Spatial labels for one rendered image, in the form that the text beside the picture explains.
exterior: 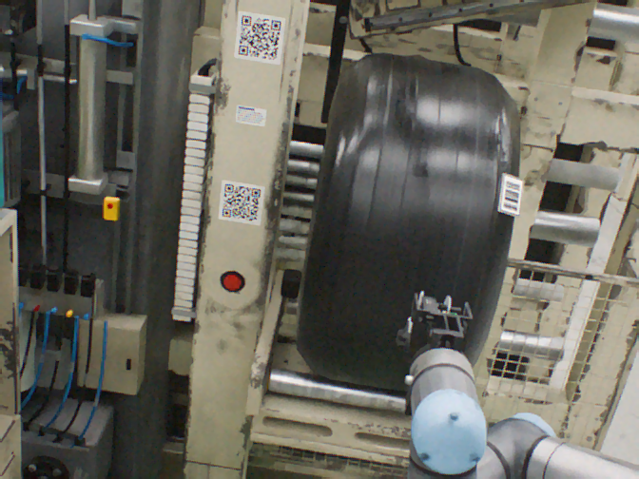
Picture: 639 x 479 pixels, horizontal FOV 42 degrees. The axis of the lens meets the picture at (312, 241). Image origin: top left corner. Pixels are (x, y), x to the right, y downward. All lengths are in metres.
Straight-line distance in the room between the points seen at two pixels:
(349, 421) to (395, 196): 0.49
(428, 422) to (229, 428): 0.90
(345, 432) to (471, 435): 0.72
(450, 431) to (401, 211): 0.46
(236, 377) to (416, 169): 0.61
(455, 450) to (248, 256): 0.73
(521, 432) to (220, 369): 0.76
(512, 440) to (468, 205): 0.39
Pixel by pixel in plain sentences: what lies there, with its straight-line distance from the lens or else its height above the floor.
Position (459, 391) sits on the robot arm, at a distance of 0.91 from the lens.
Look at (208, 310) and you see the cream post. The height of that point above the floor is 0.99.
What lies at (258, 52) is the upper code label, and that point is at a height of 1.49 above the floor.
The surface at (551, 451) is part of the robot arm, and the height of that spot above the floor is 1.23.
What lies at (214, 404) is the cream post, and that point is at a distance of 1.70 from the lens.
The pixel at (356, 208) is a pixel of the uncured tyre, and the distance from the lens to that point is 1.26.
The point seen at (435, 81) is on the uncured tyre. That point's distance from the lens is 1.40.
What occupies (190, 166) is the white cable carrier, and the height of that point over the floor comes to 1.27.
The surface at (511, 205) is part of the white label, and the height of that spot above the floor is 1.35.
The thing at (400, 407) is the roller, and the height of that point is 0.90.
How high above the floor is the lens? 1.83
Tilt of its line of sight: 27 degrees down
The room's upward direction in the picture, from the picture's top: 9 degrees clockwise
